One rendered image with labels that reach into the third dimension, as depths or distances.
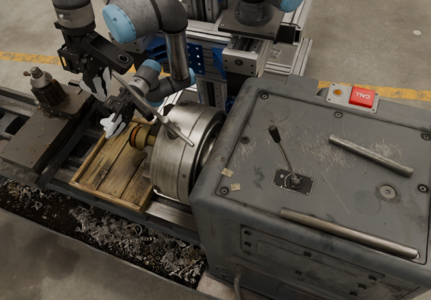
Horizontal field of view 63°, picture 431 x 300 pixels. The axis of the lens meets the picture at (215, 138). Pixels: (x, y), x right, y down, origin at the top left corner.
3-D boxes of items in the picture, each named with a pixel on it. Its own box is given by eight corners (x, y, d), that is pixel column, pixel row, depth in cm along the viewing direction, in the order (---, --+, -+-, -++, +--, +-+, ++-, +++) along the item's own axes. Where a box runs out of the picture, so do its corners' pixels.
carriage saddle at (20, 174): (108, 102, 155) (104, 92, 150) (43, 191, 132) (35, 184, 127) (54, 86, 163) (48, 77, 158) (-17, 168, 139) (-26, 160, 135)
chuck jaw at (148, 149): (177, 153, 108) (160, 185, 102) (179, 161, 112) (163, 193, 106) (146, 143, 111) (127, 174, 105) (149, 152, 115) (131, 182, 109)
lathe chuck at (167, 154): (223, 130, 130) (208, 88, 101) (192, 211, 120) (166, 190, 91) (201, 124, 132) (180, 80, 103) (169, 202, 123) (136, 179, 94)
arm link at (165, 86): (175, 100, 145) (170, 82, 136) (150, 111, 143) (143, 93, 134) (168, 89, 150) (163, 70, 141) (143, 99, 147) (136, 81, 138)
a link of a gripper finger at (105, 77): (96, 90, 94) (87, 59, 87) (115, 95, 92) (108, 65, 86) (89, 96, 92) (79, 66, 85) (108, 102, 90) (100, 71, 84)
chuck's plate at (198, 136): (232, 133, 129) (220, 90, 100) (201, 215, 119) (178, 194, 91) (223, 130, 130) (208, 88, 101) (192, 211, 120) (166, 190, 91)
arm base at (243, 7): (240, -1, 142) (240, -24, 134) (277, 5, 138) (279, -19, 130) (229, 22, 134) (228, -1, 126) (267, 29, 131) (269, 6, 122)
